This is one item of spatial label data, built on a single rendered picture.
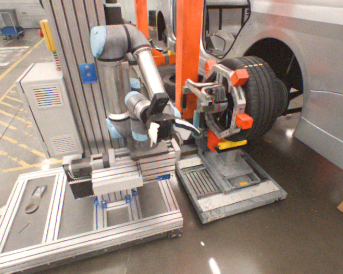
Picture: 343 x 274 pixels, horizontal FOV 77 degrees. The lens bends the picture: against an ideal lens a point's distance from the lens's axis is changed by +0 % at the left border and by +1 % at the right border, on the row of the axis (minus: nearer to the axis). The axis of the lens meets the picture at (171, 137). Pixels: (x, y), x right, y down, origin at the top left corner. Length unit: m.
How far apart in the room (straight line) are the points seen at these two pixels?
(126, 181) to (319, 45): 1.32
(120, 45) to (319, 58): 1.10
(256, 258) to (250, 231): 0.21
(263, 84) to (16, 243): 1.94
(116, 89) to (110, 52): 0.17
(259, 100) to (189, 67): 0.72
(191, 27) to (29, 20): 13.22
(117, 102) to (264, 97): 0.97
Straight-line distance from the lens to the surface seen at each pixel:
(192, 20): 1.91
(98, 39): 0.97
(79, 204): 1.89
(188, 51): 1.94
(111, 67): 1.02
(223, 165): 2.10
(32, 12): 14.65
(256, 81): 1.58
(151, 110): 0.70
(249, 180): 2.10
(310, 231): 2.17
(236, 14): 4.49
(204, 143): 2.16
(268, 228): 2.04
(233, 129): 1.60
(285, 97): 1.88
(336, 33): 1.50
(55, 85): 1.22
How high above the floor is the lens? 1.58
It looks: 34 degrees down
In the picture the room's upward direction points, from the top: straight up
